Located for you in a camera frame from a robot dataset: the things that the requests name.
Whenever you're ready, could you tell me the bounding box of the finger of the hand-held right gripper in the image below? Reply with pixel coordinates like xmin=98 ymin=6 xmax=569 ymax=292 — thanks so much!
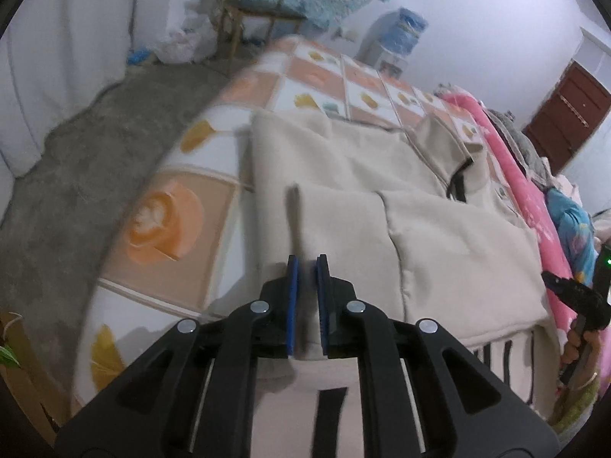
xmin=541 ymin=271 xmax=611 ymax=332

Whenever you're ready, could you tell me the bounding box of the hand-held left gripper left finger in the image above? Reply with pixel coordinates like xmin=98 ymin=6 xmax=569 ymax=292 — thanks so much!
xmin=55 ymin=254 xmax=301 ymax=458

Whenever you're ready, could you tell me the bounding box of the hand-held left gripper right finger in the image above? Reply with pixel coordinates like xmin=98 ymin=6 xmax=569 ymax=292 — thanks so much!
xmin=315 ymin=254 xmax=559 ymax=458

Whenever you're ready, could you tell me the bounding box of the beige zip jacket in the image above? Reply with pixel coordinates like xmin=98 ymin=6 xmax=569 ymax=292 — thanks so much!
xmin=248 ymin=110 xmax=561 ymax=458

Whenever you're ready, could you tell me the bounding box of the person's right hand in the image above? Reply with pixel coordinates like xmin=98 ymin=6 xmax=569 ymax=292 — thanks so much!
xmin=561 ymin=327 xmax=601 ymax=382

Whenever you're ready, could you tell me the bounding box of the blue cartoon printed cloth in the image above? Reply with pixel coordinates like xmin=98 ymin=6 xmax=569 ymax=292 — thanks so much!
xmin=544 ymin=186 xmax=597 ymax=287

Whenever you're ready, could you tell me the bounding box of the person's green patterned clothing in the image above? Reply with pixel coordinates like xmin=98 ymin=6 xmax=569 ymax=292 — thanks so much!
xmin=549 ymin=377 xmax=603 ymax=432

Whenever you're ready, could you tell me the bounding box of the pink floral blanket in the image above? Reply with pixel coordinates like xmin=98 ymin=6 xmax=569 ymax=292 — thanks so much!
xmin=441 ymin=90 xmax=593 ymax=344

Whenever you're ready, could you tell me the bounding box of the grey-green patterned blanket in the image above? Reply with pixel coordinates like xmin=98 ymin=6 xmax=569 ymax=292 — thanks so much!
xmin=487 ymin=107 xmax=554 ymax=187

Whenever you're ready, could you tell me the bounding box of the tile patterned bed sheet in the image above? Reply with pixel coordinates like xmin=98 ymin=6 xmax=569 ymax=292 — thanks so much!
xmin=71 ymin=35 xmax=526 ymax=406

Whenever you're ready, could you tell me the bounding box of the brown wooden door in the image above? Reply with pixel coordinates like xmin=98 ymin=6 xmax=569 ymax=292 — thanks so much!
xmin=522 ymin=62 xmax=611 ymax=177

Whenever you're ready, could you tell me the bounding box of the white water dispenser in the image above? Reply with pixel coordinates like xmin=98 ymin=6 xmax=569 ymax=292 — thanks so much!
xmin=376 ymin=52 xmax=407 ymax=76

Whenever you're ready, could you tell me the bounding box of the white plastic bag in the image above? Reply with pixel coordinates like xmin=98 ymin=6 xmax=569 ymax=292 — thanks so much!
xmin=153 ymin=14 xmax=218 ymax=65

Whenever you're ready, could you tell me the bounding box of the blue water bottle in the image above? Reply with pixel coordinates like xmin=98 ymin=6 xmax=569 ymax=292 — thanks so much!
xmin=360 ymin=7 xmax=428 ymax=70

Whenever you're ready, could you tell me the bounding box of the wooden chair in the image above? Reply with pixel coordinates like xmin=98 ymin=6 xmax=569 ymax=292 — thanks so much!
xmin=217 ymin=0 xmax=306 ymax=65

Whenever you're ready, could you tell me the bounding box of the white curtain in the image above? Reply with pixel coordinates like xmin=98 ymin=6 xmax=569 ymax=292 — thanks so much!
xmin=0 ymin=0 xmax=144 ymax=177

